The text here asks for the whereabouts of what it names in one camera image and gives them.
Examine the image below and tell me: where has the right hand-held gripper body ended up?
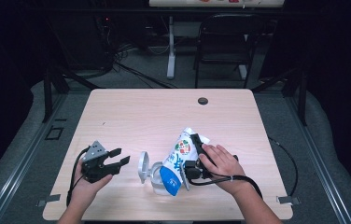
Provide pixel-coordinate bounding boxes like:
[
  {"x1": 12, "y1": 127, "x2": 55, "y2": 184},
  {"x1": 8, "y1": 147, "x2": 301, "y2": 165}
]
[{"x1": 179, "y1": 158, "x2": 214, "y2": 191}]

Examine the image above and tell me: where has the thin black floor cable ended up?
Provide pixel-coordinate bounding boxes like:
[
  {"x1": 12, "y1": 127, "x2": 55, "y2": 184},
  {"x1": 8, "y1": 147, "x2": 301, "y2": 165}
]
[{"x1": 268, "y1": 136, "x2": 299, "y2": 198}]

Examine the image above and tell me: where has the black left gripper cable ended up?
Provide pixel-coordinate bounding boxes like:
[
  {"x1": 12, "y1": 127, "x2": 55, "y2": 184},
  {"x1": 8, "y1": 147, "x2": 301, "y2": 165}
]
[{"x1": 65, "y1": 147, "x2": 90, "y2": 208}]

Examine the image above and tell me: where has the person's right hand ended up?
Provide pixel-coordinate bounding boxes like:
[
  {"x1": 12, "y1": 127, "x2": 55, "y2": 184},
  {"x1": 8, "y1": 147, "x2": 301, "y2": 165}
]
[{"x1": 198, "y1": 143, "x2": 250, "y2": 196}]

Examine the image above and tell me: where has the black metal stand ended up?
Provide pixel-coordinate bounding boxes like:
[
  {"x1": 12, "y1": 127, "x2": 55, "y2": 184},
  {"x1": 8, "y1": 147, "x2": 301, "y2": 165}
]
[
  {"x1": 251, "y1": 66, "x2": 308, "y2": 127},
  {"x1": 41, "y1": 66, "x2": 103, "y2": 123}
]

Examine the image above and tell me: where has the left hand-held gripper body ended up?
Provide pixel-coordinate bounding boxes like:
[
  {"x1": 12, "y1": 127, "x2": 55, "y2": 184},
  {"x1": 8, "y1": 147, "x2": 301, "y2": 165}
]
[{"x1": 80, "y1": 140, "x2": 122, "y2": 184}]

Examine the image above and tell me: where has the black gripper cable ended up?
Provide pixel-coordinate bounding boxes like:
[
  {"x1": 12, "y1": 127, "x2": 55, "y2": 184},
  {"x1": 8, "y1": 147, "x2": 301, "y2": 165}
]
[
  {"x1": 65, "y1": 147, "x2": 90, "y2": 208},
  {"x1": 186, "y1": 175, "x2": 263, "y2": 200}
]

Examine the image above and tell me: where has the clear jar with hinged lid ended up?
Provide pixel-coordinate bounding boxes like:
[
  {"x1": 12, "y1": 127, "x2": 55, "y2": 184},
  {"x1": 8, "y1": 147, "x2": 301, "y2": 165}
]
[{"x1": 137, "y1": 150, "x2": 170, "y2": 197}]

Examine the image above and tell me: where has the aluminium floor rail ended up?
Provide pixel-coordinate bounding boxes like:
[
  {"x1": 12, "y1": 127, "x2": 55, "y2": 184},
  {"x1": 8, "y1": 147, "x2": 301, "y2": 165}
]
[
  {"x1": 287, "y1": 94, "x2": 351, "y2": 224},
  {"x1": 0, "y1": 92, "x2": 67, "y2": 224}
]

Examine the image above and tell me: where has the bundle of floor cables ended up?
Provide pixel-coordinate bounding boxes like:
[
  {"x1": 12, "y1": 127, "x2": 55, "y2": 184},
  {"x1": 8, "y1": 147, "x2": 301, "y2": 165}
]
[{"x1": 102, "y1": 43, "x2": 177, "y2": 90}]

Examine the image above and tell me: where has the person's left hand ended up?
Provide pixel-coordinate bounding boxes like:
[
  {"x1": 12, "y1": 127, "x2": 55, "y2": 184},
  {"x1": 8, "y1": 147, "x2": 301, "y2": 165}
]
[{"x1": 69, "y1": 168, "x2": 114, "y2": 207}]

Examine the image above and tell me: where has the black equipment cabinet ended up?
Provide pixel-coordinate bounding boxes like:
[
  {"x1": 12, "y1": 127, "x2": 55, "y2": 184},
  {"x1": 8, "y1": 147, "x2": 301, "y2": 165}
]
[{"x1": 49, "y1": 12, "x2": 113, "y2": 71}]

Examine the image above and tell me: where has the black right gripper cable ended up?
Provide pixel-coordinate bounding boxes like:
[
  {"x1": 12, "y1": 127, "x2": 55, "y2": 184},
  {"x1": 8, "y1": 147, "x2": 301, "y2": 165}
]
[{"x1": 186, "y1": 175, "x2": 263, "y2": 200}]

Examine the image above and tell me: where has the black folding chair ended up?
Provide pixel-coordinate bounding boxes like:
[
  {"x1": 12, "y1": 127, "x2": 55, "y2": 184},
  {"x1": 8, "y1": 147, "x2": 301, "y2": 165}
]
[{"x1": 193, "y1": 12, "x2": 266, "y2": 90}]

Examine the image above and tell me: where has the white and blue stand-up pouch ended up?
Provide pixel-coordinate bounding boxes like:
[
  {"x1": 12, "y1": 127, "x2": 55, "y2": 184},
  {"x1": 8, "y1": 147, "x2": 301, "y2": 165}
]
[{"x1": 159, "y1": 126, "x2": 211, "y2": 197}]

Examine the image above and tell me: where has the white table leg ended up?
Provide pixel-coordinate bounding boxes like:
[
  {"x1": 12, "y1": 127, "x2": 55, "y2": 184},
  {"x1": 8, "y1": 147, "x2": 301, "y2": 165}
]
[
  {"x1": 166, "y1": 16, "x2": 176, "y2": 79},
  {"x1": 238, "y1": 64, "x2": 248, "y2": 80}
]

